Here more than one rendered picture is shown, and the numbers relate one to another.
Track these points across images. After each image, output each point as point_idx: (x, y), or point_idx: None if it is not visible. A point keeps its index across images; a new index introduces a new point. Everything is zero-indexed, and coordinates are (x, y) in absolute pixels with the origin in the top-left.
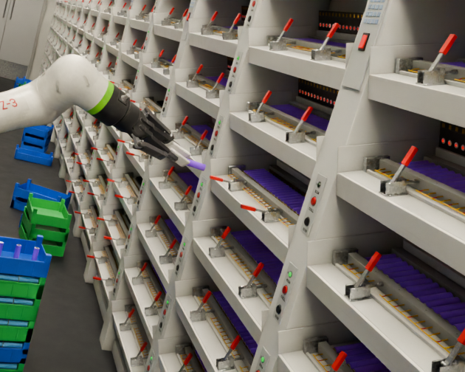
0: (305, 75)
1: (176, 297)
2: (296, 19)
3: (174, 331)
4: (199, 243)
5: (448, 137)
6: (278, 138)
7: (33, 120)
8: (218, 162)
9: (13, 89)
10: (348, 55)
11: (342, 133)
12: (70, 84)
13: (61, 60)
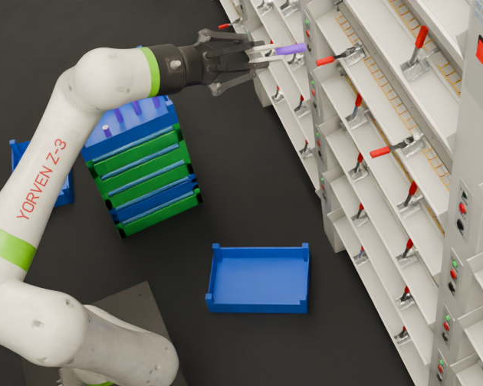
0: None
1: (326, 137)
2: None
3: (336, 160)
4: (330, 95)
5: None
6: (391, 58)
7: (90, 132)
8: (317, 2)
9: (49, 117)
10: (462, 46)
11: (481, 156)
12: (108, 103)
13: (81, 78)
